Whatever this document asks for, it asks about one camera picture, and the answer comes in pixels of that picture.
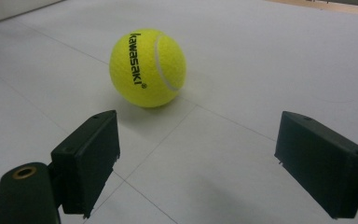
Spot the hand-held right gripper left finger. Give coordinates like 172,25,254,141
50,109,121,219

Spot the yellow tennis ball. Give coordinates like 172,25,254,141
108,28,187,109

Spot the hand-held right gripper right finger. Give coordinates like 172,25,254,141
273,110,358,220

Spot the white cover board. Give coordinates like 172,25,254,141
0,0,358,224

